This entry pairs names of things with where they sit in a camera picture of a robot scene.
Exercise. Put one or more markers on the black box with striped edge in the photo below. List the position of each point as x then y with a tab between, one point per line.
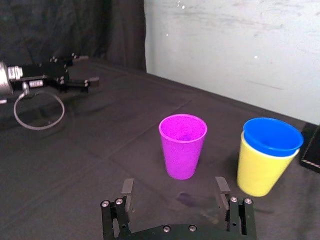
311	150

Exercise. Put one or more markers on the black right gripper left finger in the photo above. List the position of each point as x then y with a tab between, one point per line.
108	220

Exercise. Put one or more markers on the magenta plastic cup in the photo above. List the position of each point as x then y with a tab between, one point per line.
182	155

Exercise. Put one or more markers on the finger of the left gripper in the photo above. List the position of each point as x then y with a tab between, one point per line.
81	58
82	83

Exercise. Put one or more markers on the yellow plastic cup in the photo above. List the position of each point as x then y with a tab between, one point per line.
257	172

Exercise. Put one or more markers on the black hanging backdrop cloth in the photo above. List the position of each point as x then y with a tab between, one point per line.
62	25

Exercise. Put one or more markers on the blue plastic cup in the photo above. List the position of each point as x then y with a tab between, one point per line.
272	136

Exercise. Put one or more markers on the black table cloth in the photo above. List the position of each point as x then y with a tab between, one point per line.
75	162

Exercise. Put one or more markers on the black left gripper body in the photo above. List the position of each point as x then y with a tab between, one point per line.
42	72

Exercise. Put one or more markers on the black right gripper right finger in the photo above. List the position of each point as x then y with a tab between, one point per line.
246	220

